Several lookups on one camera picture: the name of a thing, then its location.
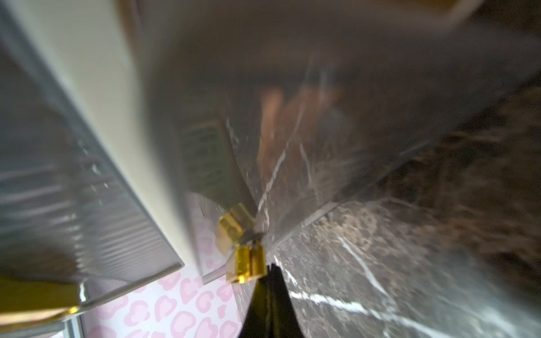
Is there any pink fruit knife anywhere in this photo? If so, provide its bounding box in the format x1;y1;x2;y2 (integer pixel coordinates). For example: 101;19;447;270
257;86;344;185

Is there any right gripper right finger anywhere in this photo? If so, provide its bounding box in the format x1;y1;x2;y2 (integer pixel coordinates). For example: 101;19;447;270
269;263;304;338

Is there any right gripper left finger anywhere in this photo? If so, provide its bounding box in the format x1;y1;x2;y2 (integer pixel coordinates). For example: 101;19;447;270
238;276;270;338

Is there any beige three-drawer organizer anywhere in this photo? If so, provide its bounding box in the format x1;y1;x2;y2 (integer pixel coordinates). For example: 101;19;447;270
1;1;540;337

